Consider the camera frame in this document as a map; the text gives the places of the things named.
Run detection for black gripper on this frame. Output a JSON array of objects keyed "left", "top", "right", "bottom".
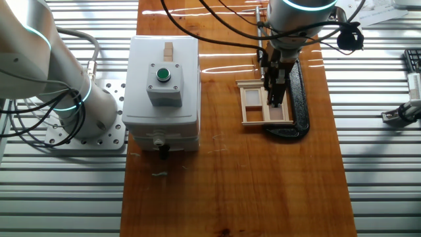
[{"left": 262, "top": 44, "right": 297, "bottom": 108}]

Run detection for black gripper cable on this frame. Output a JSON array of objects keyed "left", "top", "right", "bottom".
[{"left": 160, "top": 0, "right": 267, "bottom": 62}]

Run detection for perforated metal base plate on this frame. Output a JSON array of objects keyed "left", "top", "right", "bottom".
[{"left": 44, "top": 78, "right": 128, "bottom": 151}]

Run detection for small silver bracket camera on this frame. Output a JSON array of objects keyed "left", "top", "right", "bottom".
[{"left": 381, "top": 100, "right": 421, "bottom": 128}]

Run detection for miniature wooden window frame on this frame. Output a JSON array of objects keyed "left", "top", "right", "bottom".
[{"left": 236, "top": 80, "right": 294, "bottom": 126}]

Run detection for white plastic enclosure box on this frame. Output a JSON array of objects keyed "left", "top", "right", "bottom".
[{"left": 121, "top": 35, "right": 201, "bottom": 152}]

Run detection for grey push button housing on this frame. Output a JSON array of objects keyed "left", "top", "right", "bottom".
[{"left": 146, "top": 61, "right": 184, "bottom": 108}]

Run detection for black computer keyboard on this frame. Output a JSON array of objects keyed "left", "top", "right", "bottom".
[{"left": 403, "top": 48, "right": 421, "bottom": 73}]

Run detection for small wooden sliding sash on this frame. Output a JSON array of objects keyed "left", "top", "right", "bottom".
[{"left": 245, "top": 88, "right": 264, "bottom": 108}]

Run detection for green round push button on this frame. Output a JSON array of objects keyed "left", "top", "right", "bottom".
[{"left": 155, "top": 67, "right": 172, "bottom": 82}]

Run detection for ribbed silver depth camera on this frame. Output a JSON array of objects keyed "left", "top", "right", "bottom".
[{"left": 407, "top": 72, "right": 421, "bottom": 101}]

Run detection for thick grey base cable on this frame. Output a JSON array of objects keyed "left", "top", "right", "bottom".
[{"left": 55, "top": 27, "right": 101, "bottom": 82}]

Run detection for black cable stub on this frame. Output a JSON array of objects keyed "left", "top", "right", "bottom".
[{"left": 158, "top": 144, "right": 171, "bottom": 161}]

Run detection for black metal C-clamp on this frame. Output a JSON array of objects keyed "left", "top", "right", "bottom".
[{"left": 241, "top": 6, "right": 310, "bottom": 138}]

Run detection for small wooden block strip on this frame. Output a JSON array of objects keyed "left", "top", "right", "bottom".
[{"left": 163, "top": 41, "right": 174, "bottom": 63}]

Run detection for grey cable gland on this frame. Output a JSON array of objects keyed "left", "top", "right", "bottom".
[{"left": 152, "top": 129, "right": 166, "bottom": 147}]

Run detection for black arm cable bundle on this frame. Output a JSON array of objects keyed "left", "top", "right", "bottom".
[{"left": 0, "top": 67, "right": 87, "bottom": 148}]

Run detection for white paper sheets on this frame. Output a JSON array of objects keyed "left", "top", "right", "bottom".
[{"left": 355, "top": 0, "right": 409, "bottom": 27}]

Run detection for orange wooden board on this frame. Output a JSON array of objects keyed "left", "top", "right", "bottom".
[{"left": 120, "top": 0, "right": 358, "bottom": 237}]

